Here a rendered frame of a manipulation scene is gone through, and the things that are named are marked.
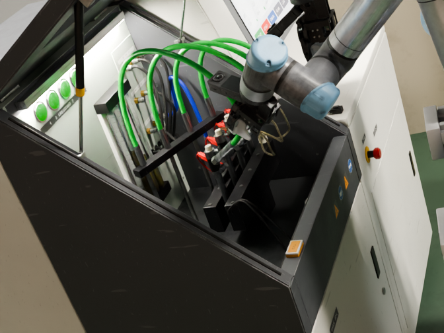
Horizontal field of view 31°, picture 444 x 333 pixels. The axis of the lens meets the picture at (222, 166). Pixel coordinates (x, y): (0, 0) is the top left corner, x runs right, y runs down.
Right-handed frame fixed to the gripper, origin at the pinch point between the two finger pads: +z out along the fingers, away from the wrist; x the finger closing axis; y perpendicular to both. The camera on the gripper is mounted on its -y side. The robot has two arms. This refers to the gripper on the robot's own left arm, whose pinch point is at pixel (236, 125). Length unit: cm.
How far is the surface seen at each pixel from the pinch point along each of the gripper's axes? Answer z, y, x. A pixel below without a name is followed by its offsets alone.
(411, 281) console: 96, 62, 39
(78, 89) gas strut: -18.1, -25.5, -24.3
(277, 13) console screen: 51, -26, 66
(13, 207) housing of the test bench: 13, -28, -45
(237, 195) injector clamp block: 26.6, 7.2, -3.1
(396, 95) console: 79, 19, 86
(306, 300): 9.5, 37.1, -19.7
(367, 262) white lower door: 51, 45, 15
